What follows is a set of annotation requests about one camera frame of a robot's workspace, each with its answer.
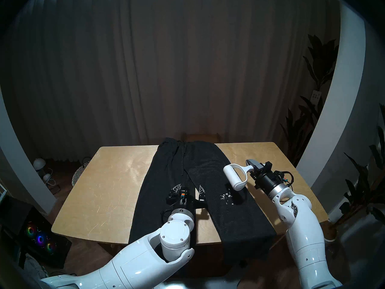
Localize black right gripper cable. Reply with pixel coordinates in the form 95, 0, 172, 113
281, 170, 294, 189

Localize wide white arch pillar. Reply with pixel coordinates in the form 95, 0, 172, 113
296, 2, 366, 188

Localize tall tagged leafy plant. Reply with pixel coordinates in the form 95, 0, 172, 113
280, 34, 340, 167

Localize white lint roller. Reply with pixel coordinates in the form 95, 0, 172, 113
223, 163, 254, 191

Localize long pleated curtain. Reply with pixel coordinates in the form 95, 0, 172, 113
0, 0, 340, 162

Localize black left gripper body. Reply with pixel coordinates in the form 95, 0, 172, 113
171, 192, 200, 215

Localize wooden table leg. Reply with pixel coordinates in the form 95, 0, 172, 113
99, 243, 127, 266
269, 234, 286, 250

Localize narrow white arch pillar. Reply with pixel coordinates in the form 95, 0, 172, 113
0, 84, 57, 215

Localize patterned cloth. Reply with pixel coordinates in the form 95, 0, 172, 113
24, 254, 48, 280

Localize dark leafy potted plant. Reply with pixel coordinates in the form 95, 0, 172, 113
331, 103, 385, 228

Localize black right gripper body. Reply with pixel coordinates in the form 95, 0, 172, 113
252, 162, 285, 193

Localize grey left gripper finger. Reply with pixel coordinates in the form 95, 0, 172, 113
197, 185, 208, 206
167, 183, 183, 204

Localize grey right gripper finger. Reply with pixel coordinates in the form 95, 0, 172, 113
246, 160, 273, 172

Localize white plant pot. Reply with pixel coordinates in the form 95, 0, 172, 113
319, 222, 337, 241

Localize woven wicker basket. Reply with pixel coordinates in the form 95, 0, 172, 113
72, 157, 92, 187

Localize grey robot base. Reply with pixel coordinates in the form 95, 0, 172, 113
162, 276, 241, 289

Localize dark grey drawstring pants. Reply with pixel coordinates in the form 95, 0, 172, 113
129, 137, 276, 275

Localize black computer with rgb fans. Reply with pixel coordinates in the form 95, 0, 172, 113
0, 197, 72, 269

